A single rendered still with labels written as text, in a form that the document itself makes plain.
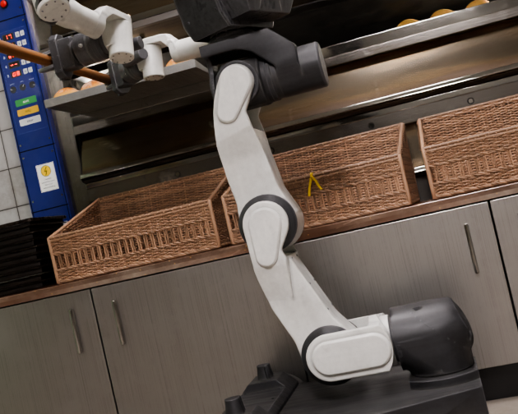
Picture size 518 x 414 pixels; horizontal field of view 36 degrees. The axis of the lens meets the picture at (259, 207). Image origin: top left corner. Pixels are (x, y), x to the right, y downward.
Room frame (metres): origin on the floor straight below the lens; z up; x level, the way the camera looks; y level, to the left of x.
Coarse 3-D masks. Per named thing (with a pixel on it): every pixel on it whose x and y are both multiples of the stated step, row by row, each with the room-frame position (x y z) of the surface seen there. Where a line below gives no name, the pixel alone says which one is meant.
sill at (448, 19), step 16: (496, 0) 2.67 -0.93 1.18; (512, 0) 2.66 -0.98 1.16; (448, 16) 2.71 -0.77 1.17; (464, 16) 2.70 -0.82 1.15; (384, 32) 2.76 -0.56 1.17; (400, 32) 2.74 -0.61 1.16; (416, 32) 2.73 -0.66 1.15; (336, 48) 2.79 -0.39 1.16; (352, 48) 2.78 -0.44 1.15; (208, 80) 2.90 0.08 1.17; (160, 96) 2.95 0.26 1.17; (176, 96) 2.93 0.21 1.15; (96, 112) 3.00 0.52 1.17; (112, 112) 2.99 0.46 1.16; (128, 112) 2.98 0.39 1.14
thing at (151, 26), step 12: (300, 0) 2.82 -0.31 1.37; (312, 0) 2.84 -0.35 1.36; (168, 12) 2.77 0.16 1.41; (132, 24) 2.80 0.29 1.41; (144, 24) 2.79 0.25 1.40; (156, 24) 2.80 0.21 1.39; (168, 24) 2.81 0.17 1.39; (180, 24) 2.83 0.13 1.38; (144, 36) 2.88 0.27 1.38; (180, 36) 2.93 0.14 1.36; (48, 48) 2.88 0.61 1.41; (108, 60) 3.03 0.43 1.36
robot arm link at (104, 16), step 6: (108, 6) 2.04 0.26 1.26; (102, 12) 2.02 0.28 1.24; (108, 12) 2.04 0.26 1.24; (114, 12) 2.06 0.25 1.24; (120, 12) 2.07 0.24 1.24; (102, 18) 2.01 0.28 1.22; (108, 18) 2.07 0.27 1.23; (114, 18) 2.07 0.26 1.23; (120, 18) 2.08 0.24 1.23; (126, 18) 2.09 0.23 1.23; (102, 24) 2.01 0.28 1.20; (96, 30) 2.00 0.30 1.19; (102, 30) 2.01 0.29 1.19; (90, 36) 2.02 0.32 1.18; (96, 36) 2.02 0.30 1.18
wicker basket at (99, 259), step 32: (128, 192) 2.95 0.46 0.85; (160, 192) 2.91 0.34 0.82; (64, 224) 2.66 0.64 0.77; (96, 224) 2.90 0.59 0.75; (128, 224) 2.47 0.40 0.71; (160, 224) 2.45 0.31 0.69; (192, 224) 2.43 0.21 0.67; (224, 224) 2.52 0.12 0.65; (64, 256) 2.52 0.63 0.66; (96, 256) 2.85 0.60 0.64; (128, 256) 2.47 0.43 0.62; (160, 256) 2.45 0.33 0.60
